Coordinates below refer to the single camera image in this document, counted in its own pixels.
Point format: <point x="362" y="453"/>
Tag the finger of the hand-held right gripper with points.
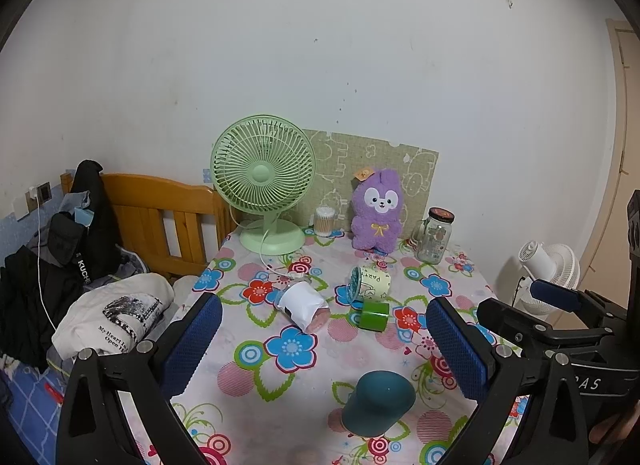
<point x="555" y="295"/>
<point x="510" y="320"/>

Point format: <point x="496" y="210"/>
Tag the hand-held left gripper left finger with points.
<point x="192" y="340"/>

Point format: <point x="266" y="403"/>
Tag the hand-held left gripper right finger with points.
<point x="457" y="350"/>

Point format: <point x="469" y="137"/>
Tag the teal cup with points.
<point x="377" y="402"/>

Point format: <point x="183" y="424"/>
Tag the light green printed cup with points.
<point x="375" y="281"/>

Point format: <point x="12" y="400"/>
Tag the person's right hand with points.
<point x="612" y="430"/>

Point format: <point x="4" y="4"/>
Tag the small white fan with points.
<point x="555" y="265"/>

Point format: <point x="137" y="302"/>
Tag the white printed shirt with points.
<point x="135" y="305"/>

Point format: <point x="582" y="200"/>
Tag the green tape roll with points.
<point x="374" y="315"/>

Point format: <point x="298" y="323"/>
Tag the glass mug jar with lid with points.
<point x="432" y="240"/>

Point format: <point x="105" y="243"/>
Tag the floral tablecloth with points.
<point x="300" y="375"/>

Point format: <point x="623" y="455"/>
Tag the white-labelled jar on side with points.
<point x="300" y="302"/>

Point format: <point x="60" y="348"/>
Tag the beige door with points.
<point x="607" y="170"/>

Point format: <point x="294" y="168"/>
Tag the black jacket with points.
<point x="95" y="245"/>

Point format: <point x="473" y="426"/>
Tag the purple plush toy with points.
<point x="376" y="222"/>

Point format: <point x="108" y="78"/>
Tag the wooden bed headboard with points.
<point x="145" y="195"/>

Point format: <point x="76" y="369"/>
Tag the blue face mask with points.
<point x="84" y="216"/>

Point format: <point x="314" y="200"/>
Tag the black cloth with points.
<point x="30" y="305"/>

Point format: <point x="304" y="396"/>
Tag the blue checked bedsheet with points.
<point x="30" y="405"/>

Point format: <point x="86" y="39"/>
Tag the cotton swab jar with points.
<point x="323" y="222"/>

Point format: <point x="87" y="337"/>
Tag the green desk fan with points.
<point x="262" y="172"/>

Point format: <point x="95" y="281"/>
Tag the wall socket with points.
<point x="44" y="193"/>

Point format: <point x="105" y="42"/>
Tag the green patterned wall mat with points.
<point x="330" y="160"/>

